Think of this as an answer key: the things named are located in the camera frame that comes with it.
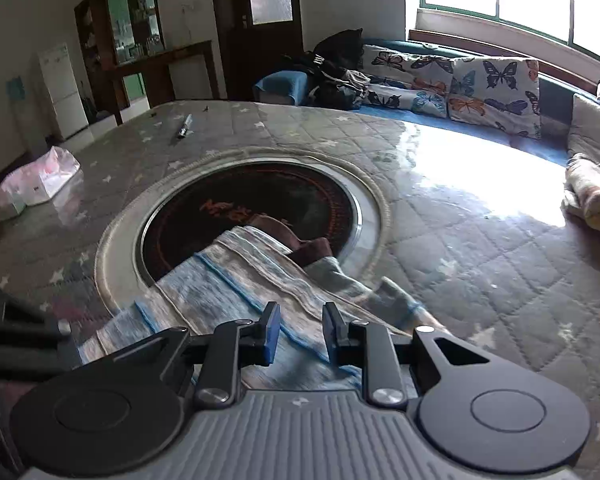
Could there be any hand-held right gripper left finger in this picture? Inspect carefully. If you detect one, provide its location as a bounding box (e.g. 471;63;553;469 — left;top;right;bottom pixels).
112;302;282;408

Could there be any blue stool cushion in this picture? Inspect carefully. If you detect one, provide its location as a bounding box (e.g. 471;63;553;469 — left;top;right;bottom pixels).
253;71;312;106

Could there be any pale green tissue pack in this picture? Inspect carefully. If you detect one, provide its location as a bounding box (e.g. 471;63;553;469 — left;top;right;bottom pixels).
0;195;28;222

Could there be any grey pillow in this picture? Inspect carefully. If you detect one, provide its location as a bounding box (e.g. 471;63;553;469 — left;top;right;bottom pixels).
567;92;600;171

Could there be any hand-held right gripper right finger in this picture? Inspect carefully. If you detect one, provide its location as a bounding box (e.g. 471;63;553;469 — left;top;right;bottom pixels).
322;302;491;408

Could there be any striped blue knit garment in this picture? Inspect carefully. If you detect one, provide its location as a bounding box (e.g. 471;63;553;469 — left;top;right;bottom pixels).
77;225;453;393

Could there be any dark wooden display cabinet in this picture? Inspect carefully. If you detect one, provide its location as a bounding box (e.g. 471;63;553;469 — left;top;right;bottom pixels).
75;0;166;111

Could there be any blue sofa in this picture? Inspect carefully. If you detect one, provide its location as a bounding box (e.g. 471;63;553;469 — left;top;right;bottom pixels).
254;37;600;168

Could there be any round black induction cooktop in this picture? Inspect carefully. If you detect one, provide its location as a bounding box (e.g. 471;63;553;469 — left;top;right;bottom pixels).
137;160;363;286

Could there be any white refrigerator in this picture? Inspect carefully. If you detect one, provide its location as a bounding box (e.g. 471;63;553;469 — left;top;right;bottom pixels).
37;42;88;141

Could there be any butterfly print cushion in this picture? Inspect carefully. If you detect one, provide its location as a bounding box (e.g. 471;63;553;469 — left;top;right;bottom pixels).
447;57;542;140
362;44;456;120

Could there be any black bag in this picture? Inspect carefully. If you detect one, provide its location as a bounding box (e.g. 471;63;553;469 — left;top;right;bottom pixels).
275;29;371;111

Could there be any grey quilted star table cover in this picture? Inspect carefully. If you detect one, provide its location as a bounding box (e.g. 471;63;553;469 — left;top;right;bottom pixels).
0;100;600;480

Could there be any dark wooden door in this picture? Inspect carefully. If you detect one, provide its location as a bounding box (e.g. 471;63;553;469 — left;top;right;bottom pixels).
227;0;303;101

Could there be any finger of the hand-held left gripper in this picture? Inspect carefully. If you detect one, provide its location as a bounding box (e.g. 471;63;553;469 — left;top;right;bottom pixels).
0;280;76;381

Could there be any pink and white plastic bag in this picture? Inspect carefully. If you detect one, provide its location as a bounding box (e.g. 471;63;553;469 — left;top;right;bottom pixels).
2;146;81;206

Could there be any folded yellow green cloth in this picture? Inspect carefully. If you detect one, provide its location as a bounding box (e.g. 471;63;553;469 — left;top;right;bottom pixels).
560;154;600;248

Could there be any dark wooden side desk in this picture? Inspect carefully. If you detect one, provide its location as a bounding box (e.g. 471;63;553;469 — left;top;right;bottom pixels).
102;40;218;126

